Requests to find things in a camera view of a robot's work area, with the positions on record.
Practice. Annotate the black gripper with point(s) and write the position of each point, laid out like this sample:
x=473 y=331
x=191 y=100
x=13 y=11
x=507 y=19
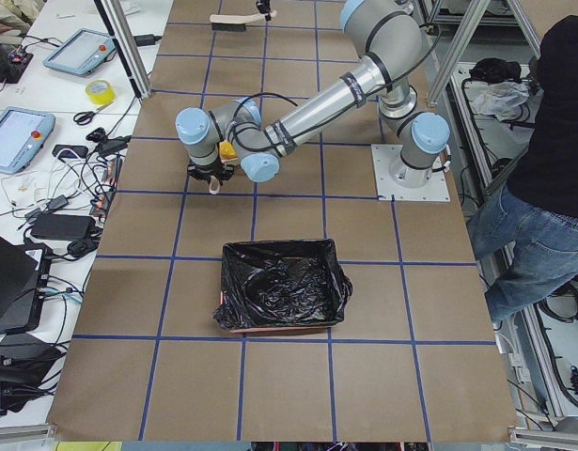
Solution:
x=208 y=169

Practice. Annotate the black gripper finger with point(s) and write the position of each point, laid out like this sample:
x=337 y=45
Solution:
x=264 y=8

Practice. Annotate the beige plastic dustpan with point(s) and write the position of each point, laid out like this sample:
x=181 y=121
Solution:
x=222 y=172

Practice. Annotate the yellow sponge trash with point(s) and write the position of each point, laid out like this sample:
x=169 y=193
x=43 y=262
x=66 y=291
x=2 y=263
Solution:
x=227 y=151

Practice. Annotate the beige hand brush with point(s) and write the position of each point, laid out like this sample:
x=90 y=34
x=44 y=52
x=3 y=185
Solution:
x=238 y=23

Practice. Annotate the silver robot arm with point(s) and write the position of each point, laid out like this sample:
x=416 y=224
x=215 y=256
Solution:
x=388 y=43

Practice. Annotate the bin with black bag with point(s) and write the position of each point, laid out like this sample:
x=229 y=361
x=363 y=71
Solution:
x=281 y=285

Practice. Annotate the yellow tape roll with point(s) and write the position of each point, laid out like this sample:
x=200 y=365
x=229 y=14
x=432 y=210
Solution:
x=100 y=92

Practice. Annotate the black power adapter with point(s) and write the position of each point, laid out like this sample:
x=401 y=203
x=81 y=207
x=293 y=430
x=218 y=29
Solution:
x=60 y=227

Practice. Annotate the far blue teach pendant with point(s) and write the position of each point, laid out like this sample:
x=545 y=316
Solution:
x=80 y=54

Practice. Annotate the blue teach pendant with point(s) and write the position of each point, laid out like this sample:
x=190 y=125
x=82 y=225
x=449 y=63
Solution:
x=22 y=134
x=80 y=54

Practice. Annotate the near blue teach pendant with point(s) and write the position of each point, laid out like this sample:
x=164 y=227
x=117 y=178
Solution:
x=22 y=134

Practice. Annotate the black laptop computer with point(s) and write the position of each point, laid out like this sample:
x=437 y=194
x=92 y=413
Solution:
x=24 y=270

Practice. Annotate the person in black shirt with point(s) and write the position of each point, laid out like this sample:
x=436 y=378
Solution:
x=536 y=210

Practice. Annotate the black handled scissors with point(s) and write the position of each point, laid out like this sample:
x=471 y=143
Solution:
x=85 y=117

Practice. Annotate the aluminium frame post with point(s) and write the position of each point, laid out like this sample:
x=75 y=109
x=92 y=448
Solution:
x=115 y=22

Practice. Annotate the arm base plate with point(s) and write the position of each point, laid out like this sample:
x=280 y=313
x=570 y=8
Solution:
x=396 y=181

